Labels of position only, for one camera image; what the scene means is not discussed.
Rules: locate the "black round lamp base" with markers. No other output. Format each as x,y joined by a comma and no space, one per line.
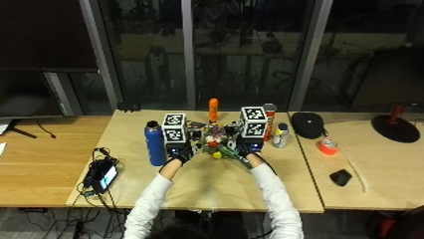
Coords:
395,127

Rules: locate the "black device with lit screen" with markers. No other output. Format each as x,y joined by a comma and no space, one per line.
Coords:
103,174

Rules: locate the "black computer mouse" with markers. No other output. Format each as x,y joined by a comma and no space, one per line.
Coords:
341,177

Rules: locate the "black monitor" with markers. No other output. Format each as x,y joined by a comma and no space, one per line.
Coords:
27,93

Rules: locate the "small spray can yellow label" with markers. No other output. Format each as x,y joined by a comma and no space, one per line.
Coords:
281,135

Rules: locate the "red chip can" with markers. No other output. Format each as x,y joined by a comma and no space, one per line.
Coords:
269,120

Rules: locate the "orange plastic bottle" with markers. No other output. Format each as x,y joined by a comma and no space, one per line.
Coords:
213,110

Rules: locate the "red object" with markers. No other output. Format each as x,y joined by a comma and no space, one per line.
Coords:
388,225

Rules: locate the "white marker cube glove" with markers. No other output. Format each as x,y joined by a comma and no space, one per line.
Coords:
253,121
174,130

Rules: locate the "artificial flower bouquet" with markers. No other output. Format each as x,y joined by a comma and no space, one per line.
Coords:
216,142

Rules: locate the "person's left hand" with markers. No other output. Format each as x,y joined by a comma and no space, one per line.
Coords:
182,153

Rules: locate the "blue metal water bottle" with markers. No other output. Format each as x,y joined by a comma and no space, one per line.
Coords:
154,143

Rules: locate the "black zip case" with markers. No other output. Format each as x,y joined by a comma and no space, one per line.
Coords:
309,124

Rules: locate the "white marker cube right glove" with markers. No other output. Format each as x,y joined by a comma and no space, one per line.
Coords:
253,121

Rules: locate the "white marker cube left glove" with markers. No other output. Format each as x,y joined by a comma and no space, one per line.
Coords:
174,130

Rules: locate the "person's right hand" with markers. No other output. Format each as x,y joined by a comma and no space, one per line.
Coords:
245,148

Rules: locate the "small black box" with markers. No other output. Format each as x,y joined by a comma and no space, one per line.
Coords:
128,107

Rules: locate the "orange tape roll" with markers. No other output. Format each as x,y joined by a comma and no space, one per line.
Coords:
329,146

